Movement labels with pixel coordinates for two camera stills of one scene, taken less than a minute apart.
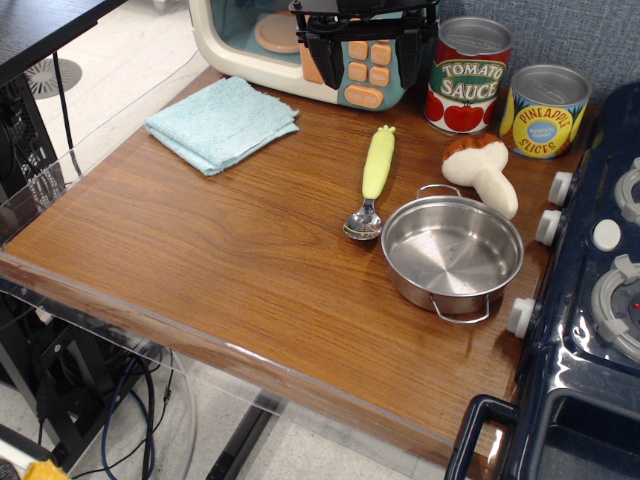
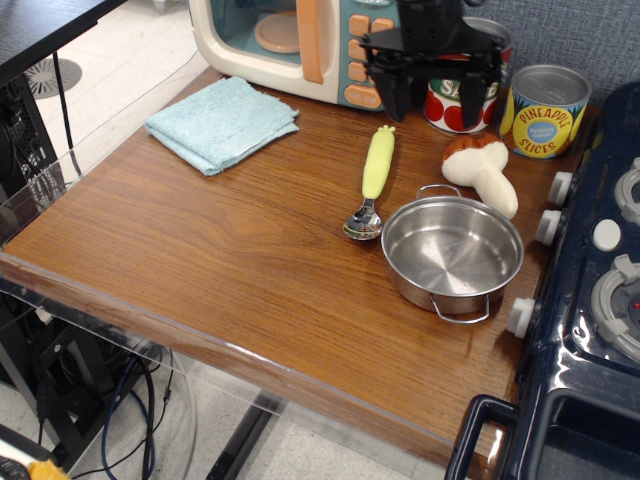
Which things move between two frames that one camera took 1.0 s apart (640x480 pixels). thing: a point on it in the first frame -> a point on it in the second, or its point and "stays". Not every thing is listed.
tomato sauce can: x=467 y=74 stays
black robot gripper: x=325 y=27 -> x=432 y=34
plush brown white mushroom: x=477 y=161 stays
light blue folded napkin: x=220 y=124 stays
